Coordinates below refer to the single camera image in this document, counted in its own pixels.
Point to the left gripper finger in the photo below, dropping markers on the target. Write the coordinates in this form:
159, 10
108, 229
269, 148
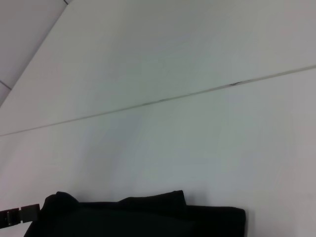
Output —
22, 213

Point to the black t-shirt with white print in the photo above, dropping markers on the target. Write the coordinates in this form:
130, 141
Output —
148, 217

